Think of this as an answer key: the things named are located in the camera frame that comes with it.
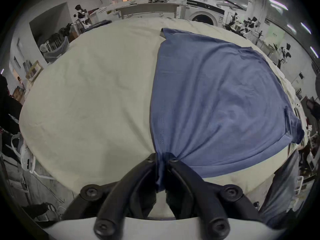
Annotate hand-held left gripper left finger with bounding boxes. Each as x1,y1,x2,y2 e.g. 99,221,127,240
61,153,159,239

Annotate grey storage bin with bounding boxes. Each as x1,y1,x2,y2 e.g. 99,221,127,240
40,36,69,64

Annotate bed with beige sheet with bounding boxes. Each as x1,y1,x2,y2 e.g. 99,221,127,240
19,18,304,219

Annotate white washing machine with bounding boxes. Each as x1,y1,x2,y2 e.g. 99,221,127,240
185,0,225,26

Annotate blue shirt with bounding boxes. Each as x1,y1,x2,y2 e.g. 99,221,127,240
149,28,305,192

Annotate person's legs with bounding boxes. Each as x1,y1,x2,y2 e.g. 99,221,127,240
259,149,300,229

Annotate black and white robot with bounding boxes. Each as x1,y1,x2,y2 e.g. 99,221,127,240
73,4,92,29

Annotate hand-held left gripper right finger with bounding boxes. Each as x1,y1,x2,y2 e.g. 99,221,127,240
165,153,263,240

